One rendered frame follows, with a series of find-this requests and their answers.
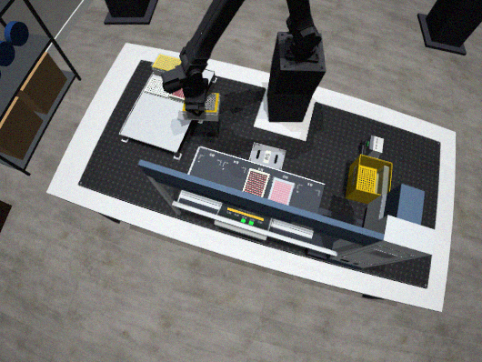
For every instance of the yellow waste bin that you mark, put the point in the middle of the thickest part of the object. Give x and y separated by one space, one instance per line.
359 195

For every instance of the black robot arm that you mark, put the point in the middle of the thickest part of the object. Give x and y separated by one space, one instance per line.
218 16

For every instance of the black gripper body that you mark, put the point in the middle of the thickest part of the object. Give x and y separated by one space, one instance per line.
200 93

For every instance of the white trough reservoir with red liquid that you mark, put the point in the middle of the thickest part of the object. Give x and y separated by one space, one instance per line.
177 96

